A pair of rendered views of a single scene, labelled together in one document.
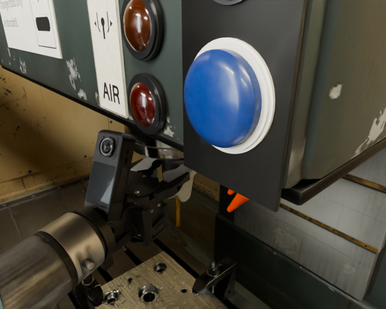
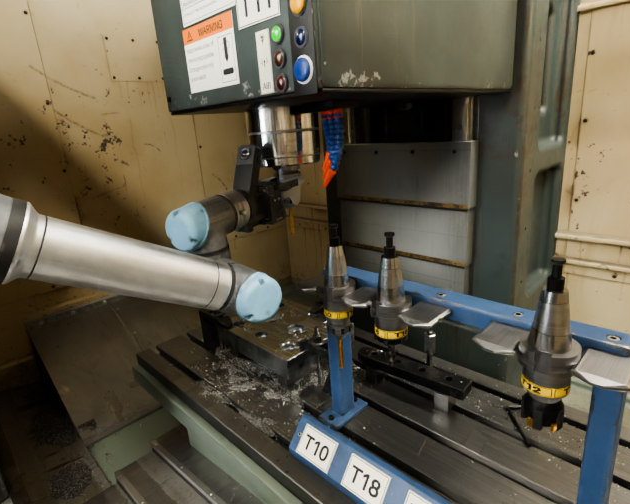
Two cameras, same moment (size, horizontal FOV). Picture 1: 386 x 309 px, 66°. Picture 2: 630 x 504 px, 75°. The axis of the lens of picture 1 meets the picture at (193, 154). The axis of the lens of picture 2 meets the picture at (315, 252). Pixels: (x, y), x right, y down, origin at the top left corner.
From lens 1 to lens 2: 0.52 m
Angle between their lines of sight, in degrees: 7
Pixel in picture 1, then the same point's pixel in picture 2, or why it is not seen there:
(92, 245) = (243, 203)
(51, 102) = (150, 191)
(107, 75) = (265, 80)
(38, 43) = (223, 81)
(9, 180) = not seen: hidden behind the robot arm
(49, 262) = (224, 203)
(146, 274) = not seen: hidden behind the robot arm
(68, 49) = (244, 77)
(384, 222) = (464, 237)
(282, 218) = not seen: hidden behind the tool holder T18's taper
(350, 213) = (440, 238)
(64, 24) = (242, 68)
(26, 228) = (130, 321)
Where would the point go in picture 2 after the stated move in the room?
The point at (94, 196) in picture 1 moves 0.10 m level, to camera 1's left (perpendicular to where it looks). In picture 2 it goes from (238, 185) to (188, 189)
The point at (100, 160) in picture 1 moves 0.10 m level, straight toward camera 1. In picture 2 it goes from (240, 163) to (253, 166)
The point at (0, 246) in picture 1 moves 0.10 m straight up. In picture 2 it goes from (107, 337) to (101, 313)
